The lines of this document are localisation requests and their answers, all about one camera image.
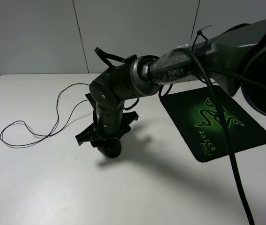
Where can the black wired computer mouse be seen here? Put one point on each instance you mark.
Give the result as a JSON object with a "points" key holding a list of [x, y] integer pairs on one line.
{"points": [[109, 146]]}

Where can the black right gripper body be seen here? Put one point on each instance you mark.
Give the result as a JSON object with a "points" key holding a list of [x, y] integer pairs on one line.
{"points": [[106, 126]]}

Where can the black green Razer mouse pad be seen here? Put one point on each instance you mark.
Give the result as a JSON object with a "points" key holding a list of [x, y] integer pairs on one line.
{"points": [[196, 118]]}

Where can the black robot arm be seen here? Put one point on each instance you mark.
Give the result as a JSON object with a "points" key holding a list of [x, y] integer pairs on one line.
{"points": [[225, 58]]}

